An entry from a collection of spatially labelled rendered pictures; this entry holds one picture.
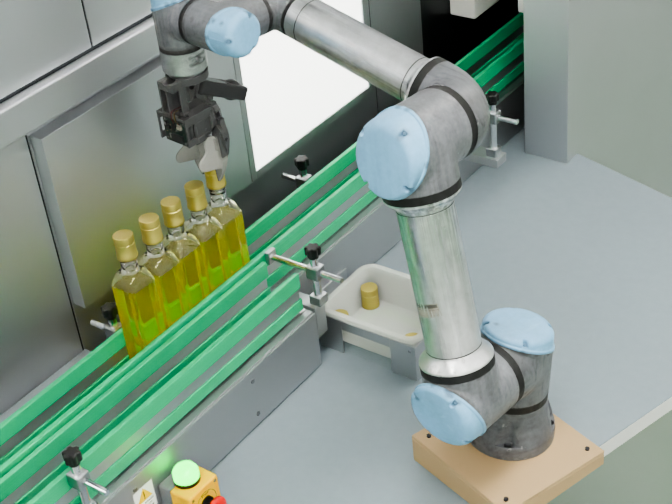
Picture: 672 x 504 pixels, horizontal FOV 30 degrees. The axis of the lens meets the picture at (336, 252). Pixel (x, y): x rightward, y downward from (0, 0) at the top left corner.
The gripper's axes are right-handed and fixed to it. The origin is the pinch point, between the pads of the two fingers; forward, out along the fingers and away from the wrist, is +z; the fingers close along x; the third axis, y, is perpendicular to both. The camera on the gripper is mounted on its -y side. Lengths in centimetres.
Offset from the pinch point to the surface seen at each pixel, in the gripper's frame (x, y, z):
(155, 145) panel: -11.6, 2.8, -2.4
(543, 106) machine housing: 8, -91, 28
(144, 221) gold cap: 2.5, 18.4, 0.0
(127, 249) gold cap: 3.9, 23.8, 2.0
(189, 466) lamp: 24, 35, 31
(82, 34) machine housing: -13.7, 11.1, -26.8
